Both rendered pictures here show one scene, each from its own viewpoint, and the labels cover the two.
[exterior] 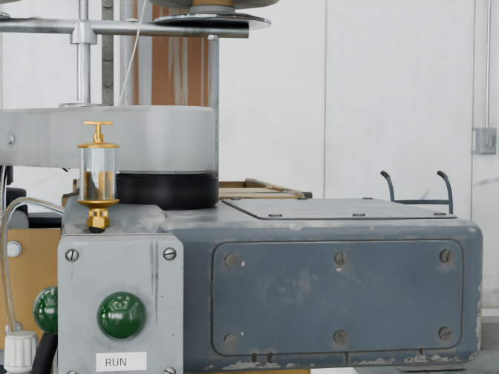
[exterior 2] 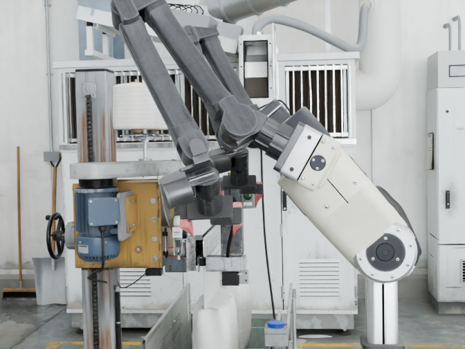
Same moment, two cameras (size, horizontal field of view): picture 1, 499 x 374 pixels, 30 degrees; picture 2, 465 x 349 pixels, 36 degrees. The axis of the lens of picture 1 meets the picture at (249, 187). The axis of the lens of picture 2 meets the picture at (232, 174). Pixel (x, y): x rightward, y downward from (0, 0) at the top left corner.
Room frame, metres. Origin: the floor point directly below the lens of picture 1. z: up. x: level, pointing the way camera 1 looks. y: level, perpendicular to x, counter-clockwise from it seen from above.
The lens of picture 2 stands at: (-0.07, 2.58, 1.50)
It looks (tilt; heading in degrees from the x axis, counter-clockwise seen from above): 3 degrees down; 286
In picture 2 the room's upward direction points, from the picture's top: 1 degrees counter-clockwise
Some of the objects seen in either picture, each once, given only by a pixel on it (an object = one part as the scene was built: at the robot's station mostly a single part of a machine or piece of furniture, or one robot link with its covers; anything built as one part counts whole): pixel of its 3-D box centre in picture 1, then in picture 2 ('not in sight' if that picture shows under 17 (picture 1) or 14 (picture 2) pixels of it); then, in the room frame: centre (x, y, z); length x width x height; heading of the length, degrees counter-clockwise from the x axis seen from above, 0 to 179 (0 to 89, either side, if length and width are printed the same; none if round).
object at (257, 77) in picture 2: not in sight; (258, 91); (1.11, -2.30, 1.82); 0.51 x 0.27 x 0.71; 100
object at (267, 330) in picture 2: not in sight; (276, 334); (0.46, 0.19, 0.81); 0.08 x 0.08 x 0.06; 10
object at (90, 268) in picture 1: (119, 308); (248, 194); (0.58, 0.08, 1.28); 0.08 x 0.05 x 0.09; 100
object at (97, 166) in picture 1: (98, 174); not in sight; (0.64, 0.10, 1.37); 0.03 x 0.02 x 0.03; 100
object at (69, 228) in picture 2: not in sight; (74, 235); (1.25, 0.14, 1.14); 0.11 x 0.06 x 0.11; 100
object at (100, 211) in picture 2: not in sight; (102, 214); (1.00, 0.41, 1.25); 0.10 x 0.08 x 0.12; 35
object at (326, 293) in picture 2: not in sight; (215, 192); (1.66, -3.02, 1.05); 2.28 x 1.16 x 2.09; 10
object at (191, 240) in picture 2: not in sight; (191, 253); (0.79, 0.12, 1.07); 0.03 x 0.01 x 0.13; 10
